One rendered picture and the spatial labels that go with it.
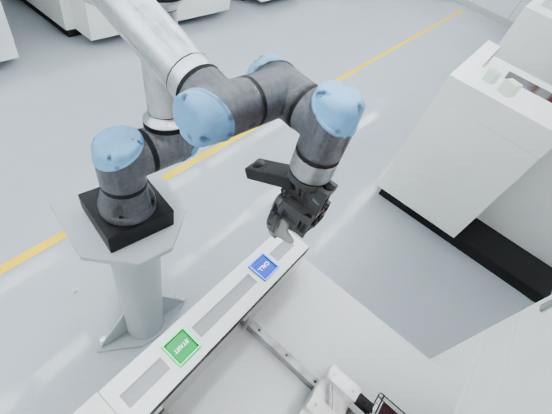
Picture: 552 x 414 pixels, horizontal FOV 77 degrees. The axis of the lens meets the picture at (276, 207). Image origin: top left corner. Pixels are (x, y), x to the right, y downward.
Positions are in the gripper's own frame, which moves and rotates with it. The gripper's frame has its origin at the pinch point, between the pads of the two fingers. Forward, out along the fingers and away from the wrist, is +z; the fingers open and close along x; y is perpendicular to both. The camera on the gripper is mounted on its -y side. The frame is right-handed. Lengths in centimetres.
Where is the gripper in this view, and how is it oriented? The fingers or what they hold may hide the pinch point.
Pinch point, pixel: (273, 231)
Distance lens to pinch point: 74.6
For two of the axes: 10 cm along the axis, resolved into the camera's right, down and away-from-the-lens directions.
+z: -2.3, 6.2, 7.5
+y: 7.6, 5.9, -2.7
